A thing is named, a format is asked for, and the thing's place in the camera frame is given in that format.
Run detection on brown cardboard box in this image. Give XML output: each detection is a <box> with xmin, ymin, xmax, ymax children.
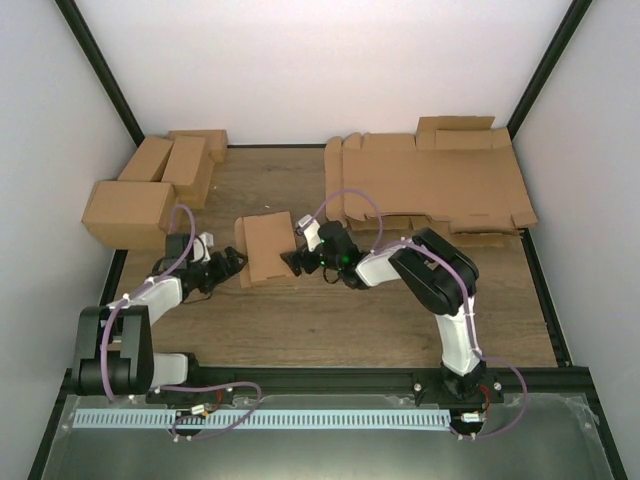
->
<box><xmin>234</xmin><ymin>211</ymin><xmax>297</xmax><ymax>289</ymax></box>

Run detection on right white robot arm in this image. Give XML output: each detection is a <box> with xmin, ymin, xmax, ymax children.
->
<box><xmin>280</xmin><ymin>221</ymin><xmax>486</xmax><ymax>403</ymax></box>

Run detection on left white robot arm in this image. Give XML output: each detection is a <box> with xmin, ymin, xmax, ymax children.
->
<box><xmin>71</xmin><ymin>232</ymin><xmax>248</xmax><ymax>404</ymax></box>

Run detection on folded cardboard box middle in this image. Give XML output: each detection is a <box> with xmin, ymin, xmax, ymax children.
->
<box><xmin>161</xmin><ymin>136</ymin><xmax>214</xmax><ymax>210</ymax></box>

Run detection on large folded cardboard box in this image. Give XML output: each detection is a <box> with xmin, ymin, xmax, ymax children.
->
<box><xmin>82</xmin><ymin>181</ymin><xmax>177</xmax><ymax>250</ymax></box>

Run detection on small cardboard box rear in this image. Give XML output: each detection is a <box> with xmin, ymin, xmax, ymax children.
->
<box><xmin>167</xmin><ymin>129</ymin><xmax>228</xmax><ymax>163</ymax></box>

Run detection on folded cardboard box back left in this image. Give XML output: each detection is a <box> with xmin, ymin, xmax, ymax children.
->
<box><xmin>118</xmin><ymin>136</ymin><xmax>174</xmax><ymax>182</ymax></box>

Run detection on stack of flat cardboard blanks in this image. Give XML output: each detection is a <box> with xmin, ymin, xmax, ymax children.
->
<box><xmin>324</xmin><ymin>116</ymin><xmax>537</xmax><ymax>247</ymax></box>

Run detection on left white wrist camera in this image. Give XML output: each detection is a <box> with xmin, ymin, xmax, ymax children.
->
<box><xmin>192</xmin><ymin>232</ymin><xmax>214</xmax><ymax>263</ymax></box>

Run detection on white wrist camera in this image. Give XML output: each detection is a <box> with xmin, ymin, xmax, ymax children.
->
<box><xmin>192</xmin><ymin>232</ymin><xmax>214</xmax><ymax>263</ymax></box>
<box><xmin>295</xmin><ymin>215</ymin><xmax>322</xmax><ymax>252</ymax></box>

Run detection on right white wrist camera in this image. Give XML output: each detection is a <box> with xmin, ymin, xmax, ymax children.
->
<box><xmin>295</xmin><ymin>215</ymin><xmax>322</xmax><ymax>252</ymax></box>

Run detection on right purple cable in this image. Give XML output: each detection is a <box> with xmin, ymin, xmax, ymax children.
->
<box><xmin>314</xmin><ymin>188</ymin><xmax>529</xmax><ymax>441</ymax></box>

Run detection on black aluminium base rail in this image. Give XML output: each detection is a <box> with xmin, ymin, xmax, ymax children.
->
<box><xmin>64</xmin><ymin>365</ymin><xmax>591</xmax><ymax>401</ymax></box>

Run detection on light blue slotted cable duct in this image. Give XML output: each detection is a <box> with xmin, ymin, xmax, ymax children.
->
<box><xmin>73</xmin><ymin>408</ymin><xmax>451</xmax><ymax>431</ymax></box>

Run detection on black frame post left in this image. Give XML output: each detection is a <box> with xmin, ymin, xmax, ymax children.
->
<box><xmin>54</xmin><ymin>0</ymin><xmax>145</xmax><ymax>146</ymax></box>

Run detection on black frame post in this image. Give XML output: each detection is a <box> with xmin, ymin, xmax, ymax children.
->
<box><xmin>507</xmin><ymin>0</ymin><xmax>593</xmax><ymax>139</ymax></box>
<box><xmin>54</xmin><ymin>0</ymin><xmax>145</xmax><ymax>146</ymax></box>

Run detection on black frame post right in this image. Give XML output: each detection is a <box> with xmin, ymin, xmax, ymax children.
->
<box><xmin>507</xmin><ymin>0</ymin><xmax>593</xmax><ymax>139</ymax></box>

